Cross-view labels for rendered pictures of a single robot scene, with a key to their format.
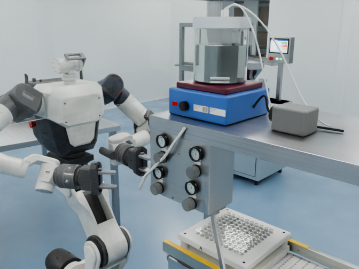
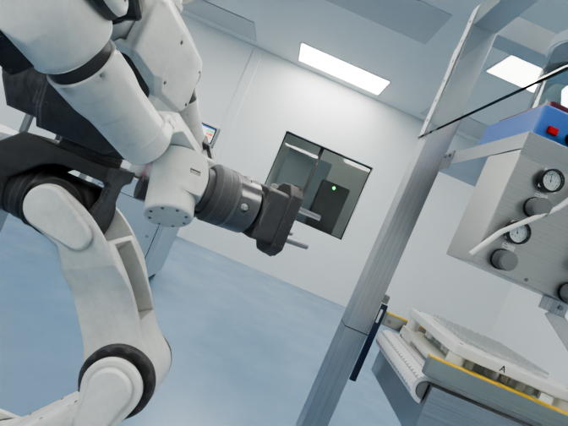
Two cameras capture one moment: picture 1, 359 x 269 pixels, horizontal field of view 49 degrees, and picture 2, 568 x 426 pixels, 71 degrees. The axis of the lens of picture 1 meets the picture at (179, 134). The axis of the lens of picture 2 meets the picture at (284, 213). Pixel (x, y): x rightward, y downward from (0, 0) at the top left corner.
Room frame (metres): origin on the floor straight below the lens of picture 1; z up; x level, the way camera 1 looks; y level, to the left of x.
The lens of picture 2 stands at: (0.82, 0.76, 1.01)
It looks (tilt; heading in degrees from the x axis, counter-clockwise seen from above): 1 degrees down; 315
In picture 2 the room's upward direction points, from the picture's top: 23 degrees clockwise
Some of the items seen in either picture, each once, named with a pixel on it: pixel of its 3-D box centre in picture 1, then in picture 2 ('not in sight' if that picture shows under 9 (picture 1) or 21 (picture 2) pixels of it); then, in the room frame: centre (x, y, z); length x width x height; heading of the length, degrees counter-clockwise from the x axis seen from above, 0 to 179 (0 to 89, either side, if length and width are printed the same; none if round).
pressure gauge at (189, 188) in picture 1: (191, 187); not in sight; (0.93, -0.03, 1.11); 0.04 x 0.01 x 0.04; 46
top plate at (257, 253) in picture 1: (234, 235); (482, 349); (1.06, -0.17, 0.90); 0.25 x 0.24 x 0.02; 137
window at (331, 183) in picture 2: not in sight; (314, 186); (4.76, -3.48, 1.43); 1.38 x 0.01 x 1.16; 47
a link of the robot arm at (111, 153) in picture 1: (116, 153); not in sight; (1.59, 0.27, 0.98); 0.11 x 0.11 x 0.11; 39
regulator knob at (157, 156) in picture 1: (160, 156); (539, 204); (1.01, 0.05, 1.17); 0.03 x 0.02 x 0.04; 46
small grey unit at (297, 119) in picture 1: (291, 118); not in sight; (0.90, -0.26, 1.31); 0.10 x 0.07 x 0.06; 46
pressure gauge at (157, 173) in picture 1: (158, 172); (516, 232); (1.02, 0.06, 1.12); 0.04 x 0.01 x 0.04; 46
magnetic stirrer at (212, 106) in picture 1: (217, 97); (554, 148); (1.06, -0.10, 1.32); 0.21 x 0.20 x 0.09; 136
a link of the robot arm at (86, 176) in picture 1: (83, 177); (255, 210); (1.30, 0.34, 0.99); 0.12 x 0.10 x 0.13; 79
